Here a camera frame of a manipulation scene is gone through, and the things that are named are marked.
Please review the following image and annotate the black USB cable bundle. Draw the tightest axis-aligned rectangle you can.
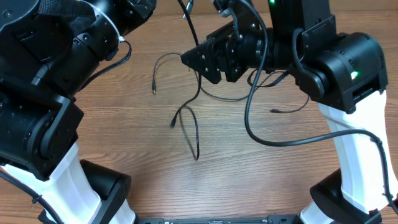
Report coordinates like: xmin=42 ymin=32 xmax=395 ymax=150
xmin=151 ymin=0 xmax=311 ymax=162

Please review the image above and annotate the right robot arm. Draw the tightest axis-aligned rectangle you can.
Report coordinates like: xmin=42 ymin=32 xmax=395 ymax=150
xmin=181 ymin=1 xmax=397 ymax=223

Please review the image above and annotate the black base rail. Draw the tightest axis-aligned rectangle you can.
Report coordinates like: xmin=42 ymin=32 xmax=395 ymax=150
xmin=135 ymin=215 xmax=302 ymax=224

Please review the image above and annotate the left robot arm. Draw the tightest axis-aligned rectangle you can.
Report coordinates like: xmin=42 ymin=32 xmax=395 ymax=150
xmin=1 ymin=0 xmax=157 ymax=223

